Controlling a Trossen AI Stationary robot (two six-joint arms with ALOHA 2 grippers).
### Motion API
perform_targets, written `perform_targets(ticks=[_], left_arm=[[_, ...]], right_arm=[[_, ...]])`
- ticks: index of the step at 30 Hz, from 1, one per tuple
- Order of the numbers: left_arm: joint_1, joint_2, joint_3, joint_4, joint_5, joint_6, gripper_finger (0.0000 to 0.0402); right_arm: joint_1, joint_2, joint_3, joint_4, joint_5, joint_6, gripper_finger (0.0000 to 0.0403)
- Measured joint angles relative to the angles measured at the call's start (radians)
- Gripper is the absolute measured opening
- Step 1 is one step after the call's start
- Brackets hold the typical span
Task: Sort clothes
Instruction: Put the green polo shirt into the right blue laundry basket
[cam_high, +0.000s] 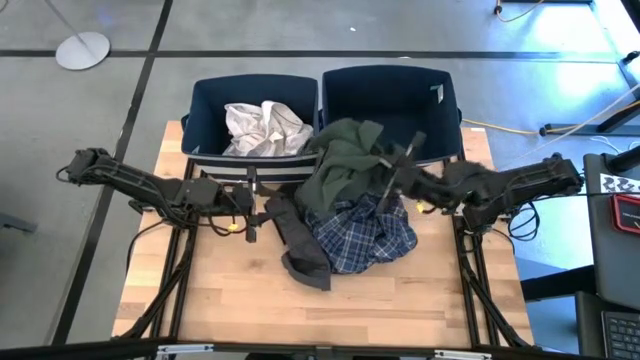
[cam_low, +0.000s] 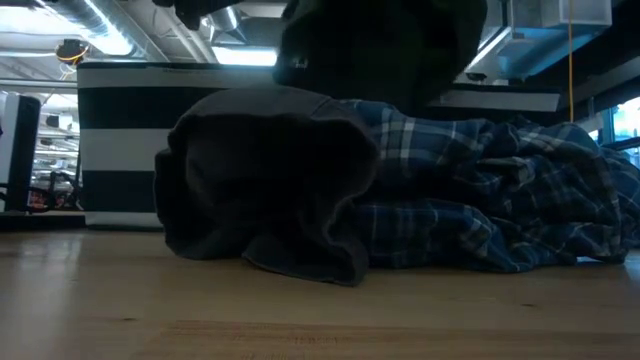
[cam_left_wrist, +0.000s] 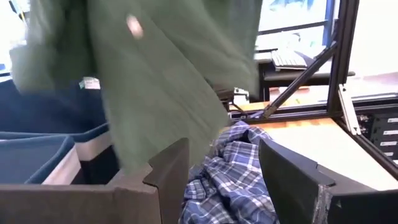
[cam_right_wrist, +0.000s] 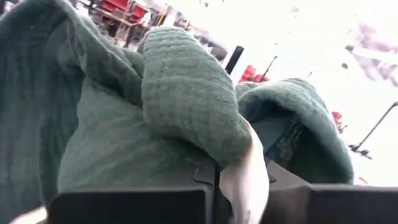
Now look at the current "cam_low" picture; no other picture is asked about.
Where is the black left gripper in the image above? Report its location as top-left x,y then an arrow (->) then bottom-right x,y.
152,0 -> 241,31

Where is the dark green garment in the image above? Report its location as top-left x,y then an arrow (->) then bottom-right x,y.
272,0 -> 489,117

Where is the grey sweatshirt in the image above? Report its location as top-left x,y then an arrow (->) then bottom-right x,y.
153,85 -> 381,288

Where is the navy white striped fabric basket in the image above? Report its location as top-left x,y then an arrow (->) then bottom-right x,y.
76,61 -> 281,232

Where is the black and white panel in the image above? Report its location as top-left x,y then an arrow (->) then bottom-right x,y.
0,93 -> 42,214

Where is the blue plaid shirt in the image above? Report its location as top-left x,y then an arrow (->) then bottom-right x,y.
339,98 -> 640,275

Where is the grey ceiling unit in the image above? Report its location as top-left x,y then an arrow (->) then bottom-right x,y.
463,0 -> 614,84

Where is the silver ceiling duct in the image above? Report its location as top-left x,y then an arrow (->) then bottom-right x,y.
49,0 -> 171,62

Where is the yellow black cable reel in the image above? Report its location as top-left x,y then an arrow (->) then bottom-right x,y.
54,38 -> 91,66

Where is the yellow hanging cable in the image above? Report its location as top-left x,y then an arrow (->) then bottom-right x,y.
567,0 -> 575,124

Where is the black frame beam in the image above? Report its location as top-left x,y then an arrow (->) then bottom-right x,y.
524,39 -> 640,126

